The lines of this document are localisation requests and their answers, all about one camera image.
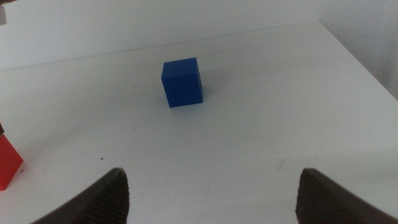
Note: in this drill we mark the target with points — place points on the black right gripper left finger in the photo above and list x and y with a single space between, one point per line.
105 202

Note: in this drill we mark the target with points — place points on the blue cube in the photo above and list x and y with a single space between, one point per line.
183 85

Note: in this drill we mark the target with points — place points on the red cube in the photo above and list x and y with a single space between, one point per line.
8 165

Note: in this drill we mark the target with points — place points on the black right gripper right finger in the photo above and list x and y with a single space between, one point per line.
326 202

